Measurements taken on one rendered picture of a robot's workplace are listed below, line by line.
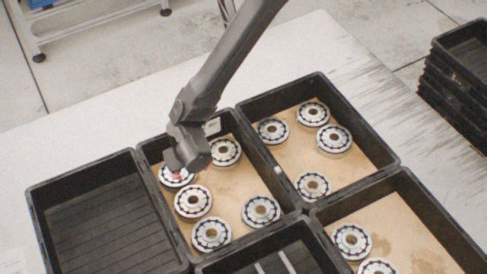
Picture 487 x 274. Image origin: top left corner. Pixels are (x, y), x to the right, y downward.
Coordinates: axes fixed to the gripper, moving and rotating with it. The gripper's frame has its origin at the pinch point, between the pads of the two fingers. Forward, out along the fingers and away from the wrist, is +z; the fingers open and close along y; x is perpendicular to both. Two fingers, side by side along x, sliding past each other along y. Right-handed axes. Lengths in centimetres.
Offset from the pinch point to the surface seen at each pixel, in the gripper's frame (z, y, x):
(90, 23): 89, -6, 183
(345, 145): 12.8, 43.0, -4.6
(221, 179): 13.5, 7.6, 2.7
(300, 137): 15.4, 34.6, 5.6
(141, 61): 102, 12, 151
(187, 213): 9.6, -5.1, -4.7
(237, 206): 13.2, 7.8, -7.3
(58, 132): 26, -32, 54
